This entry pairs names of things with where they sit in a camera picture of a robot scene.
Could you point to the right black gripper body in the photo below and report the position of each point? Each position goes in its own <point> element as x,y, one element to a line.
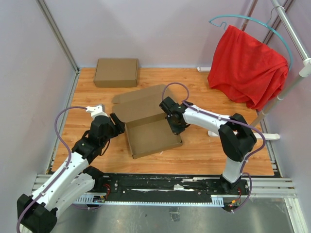
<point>176,128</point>

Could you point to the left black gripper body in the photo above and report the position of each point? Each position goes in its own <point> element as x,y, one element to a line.
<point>112,132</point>

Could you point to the cardboard box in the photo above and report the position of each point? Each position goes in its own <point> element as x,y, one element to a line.
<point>116,73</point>
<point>146,127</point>

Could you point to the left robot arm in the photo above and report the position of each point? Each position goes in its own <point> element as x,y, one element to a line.
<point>40,211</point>

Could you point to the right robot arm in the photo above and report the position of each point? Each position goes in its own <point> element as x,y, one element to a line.
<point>237,139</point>

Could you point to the folded cardboard box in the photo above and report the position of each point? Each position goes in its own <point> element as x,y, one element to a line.
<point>116,73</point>

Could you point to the white rack foot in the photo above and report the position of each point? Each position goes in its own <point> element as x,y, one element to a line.
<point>204,69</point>

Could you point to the red cloth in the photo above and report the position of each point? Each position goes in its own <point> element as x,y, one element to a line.
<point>247,70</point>

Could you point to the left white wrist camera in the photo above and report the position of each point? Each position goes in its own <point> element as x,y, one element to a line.
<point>98,110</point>

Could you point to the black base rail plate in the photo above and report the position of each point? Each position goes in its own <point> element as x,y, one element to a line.
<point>165,187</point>

